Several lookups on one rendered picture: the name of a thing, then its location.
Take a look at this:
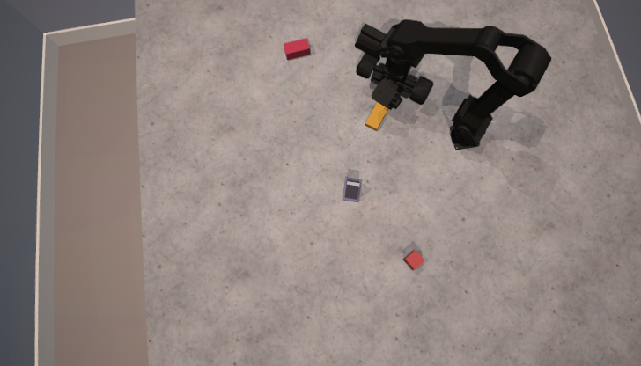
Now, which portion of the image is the red rectangular block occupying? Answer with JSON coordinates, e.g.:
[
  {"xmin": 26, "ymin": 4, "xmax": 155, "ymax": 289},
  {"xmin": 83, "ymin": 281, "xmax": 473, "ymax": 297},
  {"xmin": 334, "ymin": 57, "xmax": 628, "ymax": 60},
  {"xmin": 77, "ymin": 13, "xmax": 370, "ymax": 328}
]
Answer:
[
  {"xmin": 404, "ymin": 250, "xmax": 424, "ymax": 270},
  {"xmin": 284, "ymin": 39, "xmax": 310, "ymax": 60}
]

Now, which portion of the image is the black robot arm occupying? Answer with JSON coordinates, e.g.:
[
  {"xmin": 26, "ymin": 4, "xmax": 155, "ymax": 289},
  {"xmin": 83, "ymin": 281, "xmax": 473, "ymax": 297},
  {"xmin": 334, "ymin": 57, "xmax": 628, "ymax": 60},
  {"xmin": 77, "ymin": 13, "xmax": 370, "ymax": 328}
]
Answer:
[{"xmin": 355, "ymin": 19, "xmax": 551, "ymax": 150}]

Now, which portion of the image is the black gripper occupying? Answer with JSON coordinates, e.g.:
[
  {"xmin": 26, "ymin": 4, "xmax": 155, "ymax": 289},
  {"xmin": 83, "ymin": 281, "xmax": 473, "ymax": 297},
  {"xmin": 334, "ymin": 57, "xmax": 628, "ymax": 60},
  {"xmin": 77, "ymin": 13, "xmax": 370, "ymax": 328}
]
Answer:
[{"xmin": 356, "ymin": 54, "xmax": 433, "ymax": 105}]

